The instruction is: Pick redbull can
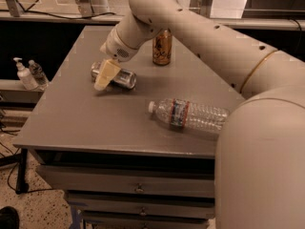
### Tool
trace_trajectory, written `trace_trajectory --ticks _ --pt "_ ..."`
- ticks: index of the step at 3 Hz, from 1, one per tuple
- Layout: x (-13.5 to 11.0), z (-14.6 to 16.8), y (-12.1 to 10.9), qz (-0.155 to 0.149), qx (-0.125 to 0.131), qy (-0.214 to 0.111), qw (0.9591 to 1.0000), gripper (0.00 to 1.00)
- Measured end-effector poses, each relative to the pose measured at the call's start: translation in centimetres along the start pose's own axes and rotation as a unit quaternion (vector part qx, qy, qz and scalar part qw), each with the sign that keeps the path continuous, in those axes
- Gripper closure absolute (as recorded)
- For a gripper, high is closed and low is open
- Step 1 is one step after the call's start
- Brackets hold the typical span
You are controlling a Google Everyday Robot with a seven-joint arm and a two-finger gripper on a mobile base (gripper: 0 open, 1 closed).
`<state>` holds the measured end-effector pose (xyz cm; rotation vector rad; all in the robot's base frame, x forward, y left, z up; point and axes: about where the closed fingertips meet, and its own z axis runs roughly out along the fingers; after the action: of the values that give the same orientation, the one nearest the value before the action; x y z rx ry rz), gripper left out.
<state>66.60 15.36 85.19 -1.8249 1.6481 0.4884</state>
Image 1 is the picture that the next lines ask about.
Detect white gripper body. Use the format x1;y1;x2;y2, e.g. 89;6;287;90
100;27;137;62

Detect black cable on ledge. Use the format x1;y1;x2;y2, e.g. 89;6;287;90
0;0;117;20

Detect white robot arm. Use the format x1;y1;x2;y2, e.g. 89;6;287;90
101;0;305;229

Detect small clear bottle on shelf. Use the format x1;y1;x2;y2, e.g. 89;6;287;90
29;60;49;87

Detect black floor cables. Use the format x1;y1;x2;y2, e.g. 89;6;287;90
0;121;58;196

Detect clear plastic water bottle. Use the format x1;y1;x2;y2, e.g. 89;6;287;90
148;98;230;134

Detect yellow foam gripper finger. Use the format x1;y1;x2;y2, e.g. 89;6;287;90
94;59;121;91

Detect white pump dispenser bottle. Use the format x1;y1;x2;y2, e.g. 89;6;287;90
13;57;38;90

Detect silver redbull can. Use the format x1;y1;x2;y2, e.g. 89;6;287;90
91;62;136;90

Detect grey drawer cabinet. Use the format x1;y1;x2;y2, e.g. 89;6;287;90
13;26;243;229

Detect gold LaCroix can upright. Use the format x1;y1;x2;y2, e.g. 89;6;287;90
152;30;173;66

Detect black shoe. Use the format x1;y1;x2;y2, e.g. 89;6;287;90
0;206;20;229

